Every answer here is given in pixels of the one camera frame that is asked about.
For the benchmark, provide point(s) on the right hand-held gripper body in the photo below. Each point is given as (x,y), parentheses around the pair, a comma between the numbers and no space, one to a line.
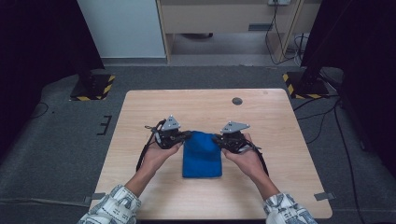
(234,141)

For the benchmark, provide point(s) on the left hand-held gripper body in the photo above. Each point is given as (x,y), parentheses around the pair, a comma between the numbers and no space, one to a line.
(168,137)

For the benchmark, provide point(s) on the blue cloth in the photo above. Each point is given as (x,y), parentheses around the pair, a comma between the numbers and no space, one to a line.
(202,158)

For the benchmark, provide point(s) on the person's right hand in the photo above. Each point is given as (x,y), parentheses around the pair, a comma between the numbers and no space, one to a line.
(247,161)

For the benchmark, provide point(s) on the person's left hand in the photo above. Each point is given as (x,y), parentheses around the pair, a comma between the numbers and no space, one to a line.
(157,158)

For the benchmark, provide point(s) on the patterned white right sleeve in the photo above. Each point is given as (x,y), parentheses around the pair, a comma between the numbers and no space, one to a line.
(288,211)

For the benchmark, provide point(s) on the patterned white sleeve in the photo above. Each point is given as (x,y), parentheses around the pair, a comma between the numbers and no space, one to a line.
(112,208)
(288,211)

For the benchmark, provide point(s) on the striped-edge black stand base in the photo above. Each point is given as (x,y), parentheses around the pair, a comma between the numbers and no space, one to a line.
(306,87)
(91,87)

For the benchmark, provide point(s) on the patterned white left sleeve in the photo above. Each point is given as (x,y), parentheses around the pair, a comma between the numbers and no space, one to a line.
(112,208)

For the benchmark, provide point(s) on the grey tape piece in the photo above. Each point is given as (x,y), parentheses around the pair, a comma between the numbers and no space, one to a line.
(324,196)
(95,197)

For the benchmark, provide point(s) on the grey desk label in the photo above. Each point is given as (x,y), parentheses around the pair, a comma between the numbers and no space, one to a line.
(260,27)

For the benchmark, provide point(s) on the white cabinet panel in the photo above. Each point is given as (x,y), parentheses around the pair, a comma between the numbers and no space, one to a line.
(123,28)

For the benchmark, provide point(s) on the light wooden desk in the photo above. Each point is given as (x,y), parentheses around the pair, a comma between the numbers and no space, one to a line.
(218,18)

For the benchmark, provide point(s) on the white power strip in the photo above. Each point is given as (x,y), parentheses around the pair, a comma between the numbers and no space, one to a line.
(278,2)

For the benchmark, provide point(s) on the dark curtain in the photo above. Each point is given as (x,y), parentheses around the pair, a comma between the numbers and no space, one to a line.
(367,62)
(37,62)

